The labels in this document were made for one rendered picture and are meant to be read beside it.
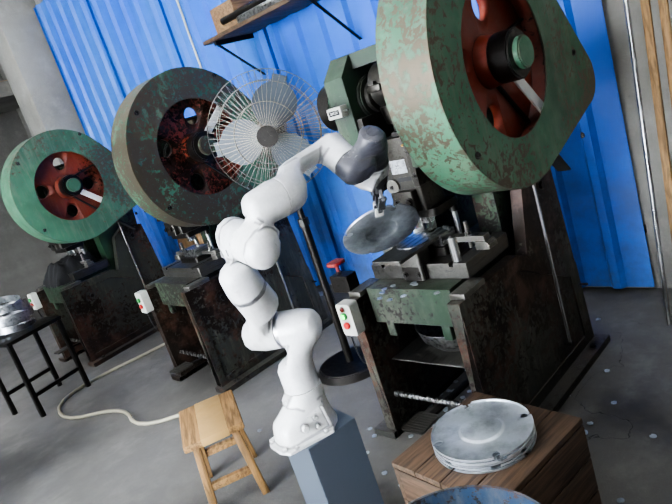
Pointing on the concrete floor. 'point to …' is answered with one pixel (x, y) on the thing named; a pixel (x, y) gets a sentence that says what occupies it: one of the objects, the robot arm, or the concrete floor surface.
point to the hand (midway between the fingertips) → (378, 208)
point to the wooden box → (412, 471)
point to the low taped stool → (215, 410)
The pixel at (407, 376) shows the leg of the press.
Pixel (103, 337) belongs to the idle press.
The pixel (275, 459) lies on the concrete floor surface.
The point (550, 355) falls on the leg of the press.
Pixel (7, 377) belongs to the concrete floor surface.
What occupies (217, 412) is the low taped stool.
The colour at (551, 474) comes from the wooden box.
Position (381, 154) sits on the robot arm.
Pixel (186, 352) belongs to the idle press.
